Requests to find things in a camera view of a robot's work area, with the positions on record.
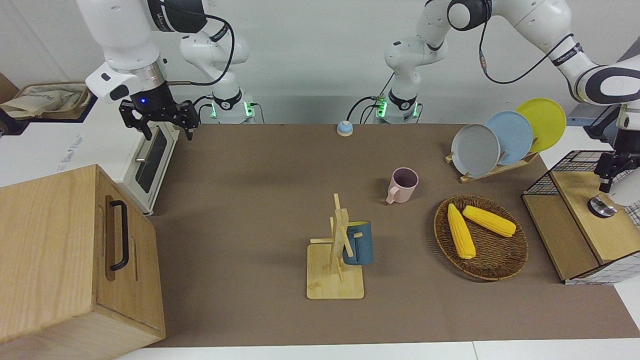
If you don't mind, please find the yellow plate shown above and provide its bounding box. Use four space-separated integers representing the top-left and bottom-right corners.
516 97 567 154

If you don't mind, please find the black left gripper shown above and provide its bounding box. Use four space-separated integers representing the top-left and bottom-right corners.
594 128 640 194

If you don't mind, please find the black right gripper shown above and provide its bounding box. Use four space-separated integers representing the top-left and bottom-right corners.
118 80 200 142

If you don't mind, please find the pink ribbed mug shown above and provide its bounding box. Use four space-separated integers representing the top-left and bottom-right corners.
385 167 420 205

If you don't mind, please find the black platform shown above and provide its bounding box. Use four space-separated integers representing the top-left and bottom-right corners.
0 92 98 137

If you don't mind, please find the brown wicker basket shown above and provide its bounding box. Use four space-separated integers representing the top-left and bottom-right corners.
433 194 529 282

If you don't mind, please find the tray with crumpled paper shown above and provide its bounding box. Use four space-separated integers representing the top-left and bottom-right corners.
0 84 88 119

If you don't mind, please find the wire basket with wooden shelf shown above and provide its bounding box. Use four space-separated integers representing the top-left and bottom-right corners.
521 150 640 286

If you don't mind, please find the wooden plate rack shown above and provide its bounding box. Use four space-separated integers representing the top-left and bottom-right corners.
445 150 540 184

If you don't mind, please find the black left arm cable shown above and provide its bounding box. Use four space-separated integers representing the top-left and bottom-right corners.
477 15 576 86

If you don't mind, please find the light blue plate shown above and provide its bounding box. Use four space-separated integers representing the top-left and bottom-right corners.
484 111 534 166

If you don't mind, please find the dark blue mug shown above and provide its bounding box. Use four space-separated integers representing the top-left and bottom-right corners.
342 221 374 266

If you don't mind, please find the black right base cable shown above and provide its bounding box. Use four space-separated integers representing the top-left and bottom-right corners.
197 94 266 125

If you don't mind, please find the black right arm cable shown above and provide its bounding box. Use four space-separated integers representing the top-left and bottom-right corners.
165 12 236 87

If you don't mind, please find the yellow corn cob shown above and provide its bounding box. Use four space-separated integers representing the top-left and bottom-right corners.
447 203 477 260
462 205 517 238

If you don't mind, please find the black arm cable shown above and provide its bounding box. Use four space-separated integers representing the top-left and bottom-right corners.
477 15 576 86
165 12 236 87

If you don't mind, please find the wooden mug rack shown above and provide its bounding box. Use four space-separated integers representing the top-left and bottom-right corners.
306 193 365 300

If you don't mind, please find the white toaster oven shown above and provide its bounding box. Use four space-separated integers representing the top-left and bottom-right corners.
0 93 181 217

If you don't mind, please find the black stand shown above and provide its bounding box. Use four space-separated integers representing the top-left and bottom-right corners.
584 105 623 142

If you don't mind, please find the brown rimmed tray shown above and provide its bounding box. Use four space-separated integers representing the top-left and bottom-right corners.
14 81 96 122

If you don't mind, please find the black box handle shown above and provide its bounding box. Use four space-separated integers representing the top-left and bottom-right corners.
109 200 130 272

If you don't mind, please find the black left base cable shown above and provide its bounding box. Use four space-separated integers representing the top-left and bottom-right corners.
346 95 387 125

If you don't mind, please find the silver oven door handle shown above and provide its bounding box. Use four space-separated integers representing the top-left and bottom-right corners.
135 131 160 163

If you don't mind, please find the black base cable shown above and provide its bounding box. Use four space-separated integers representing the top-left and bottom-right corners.
346 95 387 125
197 94 266 125

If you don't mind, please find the large wooden box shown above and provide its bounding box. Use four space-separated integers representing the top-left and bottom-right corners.
0 164 167 360

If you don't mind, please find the grey plate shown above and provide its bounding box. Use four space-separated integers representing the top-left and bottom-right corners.
451 123 501 179

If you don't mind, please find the brown table mat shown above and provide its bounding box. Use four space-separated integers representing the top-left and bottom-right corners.
147 123 640 348

